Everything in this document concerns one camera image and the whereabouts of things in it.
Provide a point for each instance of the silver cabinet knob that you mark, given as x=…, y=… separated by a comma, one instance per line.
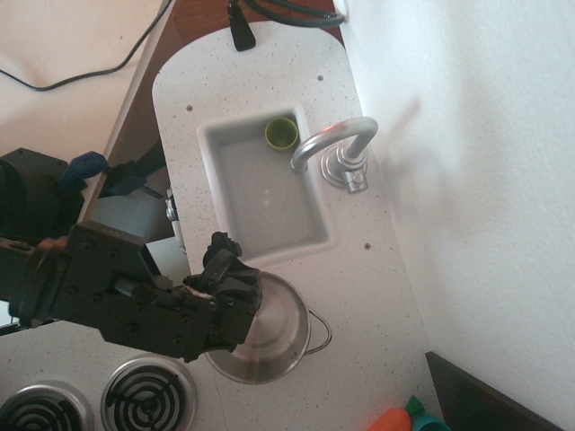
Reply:
x=171, y=208

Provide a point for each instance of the silver toy faucet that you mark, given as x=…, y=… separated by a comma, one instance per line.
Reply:
x=344, y=165

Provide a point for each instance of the orange toy carrot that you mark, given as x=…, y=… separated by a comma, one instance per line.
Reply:
x=392, y=420

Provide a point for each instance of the black stove burner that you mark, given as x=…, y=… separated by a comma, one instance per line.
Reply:
x=149, y=393
x=48, y=405

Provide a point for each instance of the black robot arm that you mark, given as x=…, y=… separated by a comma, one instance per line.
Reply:
x=108, y=280

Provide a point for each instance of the teal plastic toy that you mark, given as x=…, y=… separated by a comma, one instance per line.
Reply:
x=420, y=419

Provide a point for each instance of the green plastic cup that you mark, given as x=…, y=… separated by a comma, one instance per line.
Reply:
x=281, y=134

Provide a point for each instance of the left black stove burner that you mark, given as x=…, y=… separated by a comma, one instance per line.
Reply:
x=48, y=405

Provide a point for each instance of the stainless steel pot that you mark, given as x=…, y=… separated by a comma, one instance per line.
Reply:
x=283, y=331

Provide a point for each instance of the black strap clip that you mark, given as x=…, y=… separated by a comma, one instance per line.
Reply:
x=242, y=35

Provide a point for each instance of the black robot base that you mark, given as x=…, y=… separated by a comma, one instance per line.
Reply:
x=33, y=206

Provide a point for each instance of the blue clamp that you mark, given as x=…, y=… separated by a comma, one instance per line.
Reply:
x=120, y=180

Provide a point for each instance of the grey toy sink basin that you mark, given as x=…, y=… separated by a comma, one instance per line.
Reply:
x=272, y=212

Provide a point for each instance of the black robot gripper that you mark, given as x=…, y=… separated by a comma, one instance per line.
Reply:
x=183, y=322

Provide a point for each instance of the white speckled toy countertop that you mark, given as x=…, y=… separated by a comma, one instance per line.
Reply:
x=337, y=249

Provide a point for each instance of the right black stove burner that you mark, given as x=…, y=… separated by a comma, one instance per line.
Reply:
x=149, y=393

